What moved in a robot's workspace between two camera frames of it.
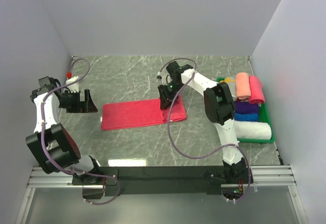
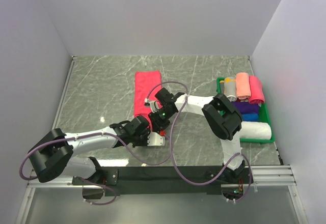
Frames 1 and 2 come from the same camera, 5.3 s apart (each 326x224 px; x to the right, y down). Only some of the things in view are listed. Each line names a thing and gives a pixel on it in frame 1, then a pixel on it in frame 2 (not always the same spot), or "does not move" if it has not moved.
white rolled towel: (257, 130) does not move
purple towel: (246, 108) does not move
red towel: (129, 114) → (145, 83)
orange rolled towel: (243, 86) does not move
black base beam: (98, 182) does not move
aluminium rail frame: (263, 176) does not move
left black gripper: (86, 106) → (147, 132)
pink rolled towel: (257, 95) does not move
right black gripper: (166, 100) → (157, 124)
